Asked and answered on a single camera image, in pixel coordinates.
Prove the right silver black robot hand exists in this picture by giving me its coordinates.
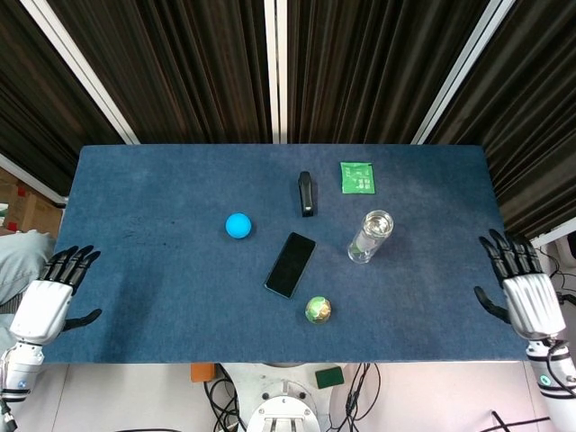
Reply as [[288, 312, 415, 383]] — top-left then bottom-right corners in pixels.
[[473, 229, 567, 341]]

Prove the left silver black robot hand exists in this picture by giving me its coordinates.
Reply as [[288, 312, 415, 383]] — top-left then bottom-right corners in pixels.
[[8, 245, 103, 347]]

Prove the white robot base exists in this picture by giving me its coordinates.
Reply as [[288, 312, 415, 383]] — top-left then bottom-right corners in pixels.
[[223, 362, 348, 432]]

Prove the clear glass bottle cup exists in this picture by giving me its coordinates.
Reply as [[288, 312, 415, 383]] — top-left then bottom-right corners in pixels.
[[346, 209, 395, 266]]

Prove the grey fabric bundle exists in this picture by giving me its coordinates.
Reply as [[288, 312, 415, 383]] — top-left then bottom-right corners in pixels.
[[0, 228, 58, 316]]

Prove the cardboard box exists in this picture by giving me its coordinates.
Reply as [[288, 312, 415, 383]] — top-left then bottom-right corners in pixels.
[[0, 166, 65, 236]]

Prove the blue table cloth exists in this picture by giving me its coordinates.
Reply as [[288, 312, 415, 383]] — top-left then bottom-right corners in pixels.
[[43, 144, 530, 365]]

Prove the dark brown curtain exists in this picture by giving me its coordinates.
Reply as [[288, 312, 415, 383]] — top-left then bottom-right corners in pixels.
[[47, 0, 275, 146], [0, 0, 128, 209], [427, 0, 576, 240], [286, 0, 491, 146]]

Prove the orange box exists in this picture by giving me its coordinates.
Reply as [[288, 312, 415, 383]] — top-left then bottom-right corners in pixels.
[[190, 363, 216, 384]]

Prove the green gold dome toy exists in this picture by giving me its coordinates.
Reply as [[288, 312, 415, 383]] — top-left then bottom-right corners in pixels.
[[304, 295, 335, 324]]

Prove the green foil packet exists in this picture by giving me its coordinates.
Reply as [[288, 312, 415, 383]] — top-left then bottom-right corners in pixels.
[[339, 160, 377, 195]]

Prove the blue ball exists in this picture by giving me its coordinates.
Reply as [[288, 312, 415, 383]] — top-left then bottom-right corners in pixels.
[[224, 212, 254, 239]]

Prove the dark green block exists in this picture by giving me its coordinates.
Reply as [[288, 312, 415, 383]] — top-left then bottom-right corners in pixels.
[[314, 366, 346, 391]]

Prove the black smartphone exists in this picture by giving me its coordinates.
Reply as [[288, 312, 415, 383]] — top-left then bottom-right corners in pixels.
[[263, 231, 318, 300]]

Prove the black stapler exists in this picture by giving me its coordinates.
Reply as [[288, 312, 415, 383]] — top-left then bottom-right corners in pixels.
[[296, 171, 317, 219]]

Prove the white frame bar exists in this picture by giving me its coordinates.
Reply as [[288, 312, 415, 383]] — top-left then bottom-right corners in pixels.
[[530, 219, 576, 249], [0, 151, 69, 204]]

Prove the black cable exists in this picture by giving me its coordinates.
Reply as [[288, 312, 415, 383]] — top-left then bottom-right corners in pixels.
[[342, 362, 384, 432], [487, 408, 554, 432], [202, 363, 249, 432]]

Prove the white frame post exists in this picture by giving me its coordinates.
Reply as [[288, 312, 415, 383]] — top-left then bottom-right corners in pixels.
[[20, 0, 141, 146], [263, 0, 290, 146], [411, 0, 518, 146]]

